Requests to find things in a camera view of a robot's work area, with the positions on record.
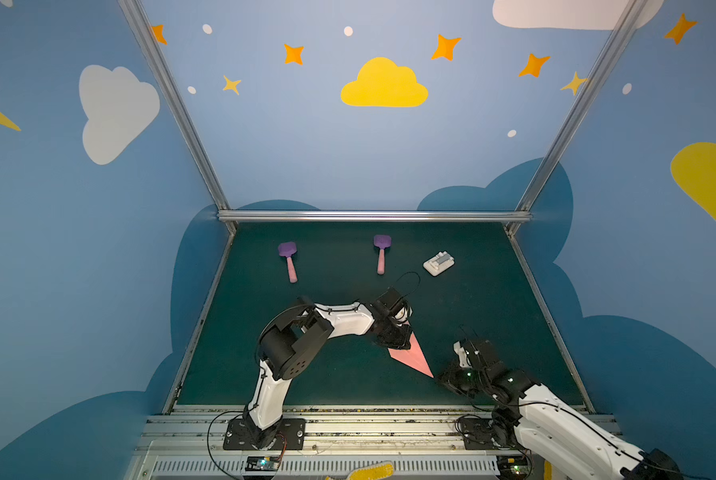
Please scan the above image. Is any pink square paper sheet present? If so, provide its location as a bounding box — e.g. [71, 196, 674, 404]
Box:
[388, 330, 434, 378]

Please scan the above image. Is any right aluminium frame post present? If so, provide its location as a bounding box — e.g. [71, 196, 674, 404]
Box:
[507, 0, 649, 239]

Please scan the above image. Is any white small plastic device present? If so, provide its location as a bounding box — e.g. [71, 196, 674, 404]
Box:
[423, 251, 455, 277]

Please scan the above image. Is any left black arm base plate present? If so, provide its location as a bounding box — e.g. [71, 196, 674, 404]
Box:
[222, 418, 306, 451]

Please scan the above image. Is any yellow glove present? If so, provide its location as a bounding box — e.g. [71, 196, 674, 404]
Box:
[343, 461, 395, 480]

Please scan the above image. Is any left green circuit board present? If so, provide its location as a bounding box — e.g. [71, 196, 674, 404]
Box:
[245, 456, 282, 473]

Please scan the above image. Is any right purple pink spatula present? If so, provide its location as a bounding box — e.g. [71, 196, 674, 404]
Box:
[373, 234, 392, 275]

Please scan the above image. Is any left purple pink spatula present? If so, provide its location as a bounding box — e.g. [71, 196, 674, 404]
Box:
[278, 241, 298, 284]

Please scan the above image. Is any right green circuit board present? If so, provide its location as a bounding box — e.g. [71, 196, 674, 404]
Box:
[497, 456, 533, 480]

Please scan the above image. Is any horizontal aluminium frame bar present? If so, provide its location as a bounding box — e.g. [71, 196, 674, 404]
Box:
[218, 210, 532, 223]

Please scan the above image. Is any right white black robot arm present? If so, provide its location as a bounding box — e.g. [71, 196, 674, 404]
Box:
[438, 339, 683, 479]

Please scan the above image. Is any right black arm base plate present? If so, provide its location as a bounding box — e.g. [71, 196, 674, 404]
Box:
[455, 415, 519, 450]

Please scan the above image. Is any left aluminium frame post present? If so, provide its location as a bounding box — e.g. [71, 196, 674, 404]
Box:
[118, 0, 231, 213]

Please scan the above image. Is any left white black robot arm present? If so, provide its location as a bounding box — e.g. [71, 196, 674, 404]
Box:
[242, 287, 413, 449]

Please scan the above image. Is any purple pink spatula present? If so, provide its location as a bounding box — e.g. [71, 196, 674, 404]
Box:
[373, 234, 392, 275]
[278, 241, 298, 284]

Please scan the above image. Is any aluminium frame post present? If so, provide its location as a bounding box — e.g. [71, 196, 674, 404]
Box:
[118, 0, 231, 213]
[507, 0, 649, 239]

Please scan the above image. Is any aluminium front rail base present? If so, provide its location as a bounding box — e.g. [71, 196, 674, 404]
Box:
[125, 405, 522, 479]

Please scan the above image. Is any green circuit board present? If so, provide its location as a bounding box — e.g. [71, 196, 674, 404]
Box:
[245, 456, 282, 473]
[497, 456, 533, 480]

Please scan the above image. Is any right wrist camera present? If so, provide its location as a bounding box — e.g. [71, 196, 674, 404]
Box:
[453, 341, 472, 370]

